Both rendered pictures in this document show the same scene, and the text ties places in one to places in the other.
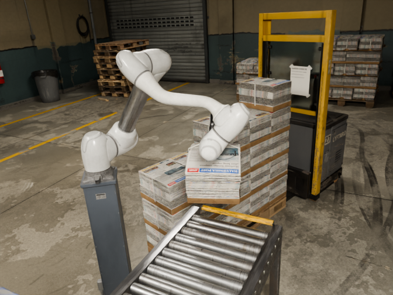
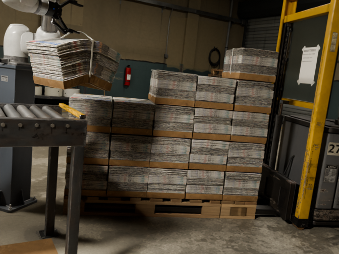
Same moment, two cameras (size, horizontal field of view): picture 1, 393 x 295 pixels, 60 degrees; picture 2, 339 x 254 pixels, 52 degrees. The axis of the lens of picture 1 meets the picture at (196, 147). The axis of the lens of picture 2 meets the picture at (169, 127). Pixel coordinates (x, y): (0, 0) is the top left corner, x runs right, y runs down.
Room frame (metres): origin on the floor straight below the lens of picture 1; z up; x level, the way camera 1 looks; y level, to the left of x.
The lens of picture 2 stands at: (0.38, -1.57, 1.05)
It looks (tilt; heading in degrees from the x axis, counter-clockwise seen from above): 9 degrees down; 31
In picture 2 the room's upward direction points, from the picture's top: 6 degrees clockwise
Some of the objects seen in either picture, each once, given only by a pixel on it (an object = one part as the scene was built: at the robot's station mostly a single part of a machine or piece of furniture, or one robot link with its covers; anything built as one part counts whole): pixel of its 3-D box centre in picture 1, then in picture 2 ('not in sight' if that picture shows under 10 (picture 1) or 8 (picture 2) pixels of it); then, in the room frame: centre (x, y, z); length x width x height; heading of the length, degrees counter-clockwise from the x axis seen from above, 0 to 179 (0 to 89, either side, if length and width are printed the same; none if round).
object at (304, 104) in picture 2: (292, 109); (298, 103); (3.32, -1.00, 0.92); 0.57 x 0.01 x 0.05; 42
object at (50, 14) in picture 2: not in sight; (53, 9); (1.59, -0.08, 1.31); 0.09 x 0.07 x 0.08; 173
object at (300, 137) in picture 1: (305, 147); (324, 167); (3.54, -1.24, 0.40); 0.69 x 0.55 x 0.80; 42
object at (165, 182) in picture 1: (211, 197); (146, 155); (2.52, -0.11, 0.42); 1.17 x 0.39 x 0.83; 132
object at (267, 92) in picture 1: (263, 147); (239, 132); (3.00, -0.65, 0.65); 0.39 x 0.30 x 1.29; 42
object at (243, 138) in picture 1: (221, 134); (171, 87); (2.61, -0.21, 0.95); 0.38 x 0.29 x 0.23; 42
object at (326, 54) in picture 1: (320, 110); (320, 100); (3.05, -1.19, 0.97); 0.09 x 0.09 x 1.75; 42
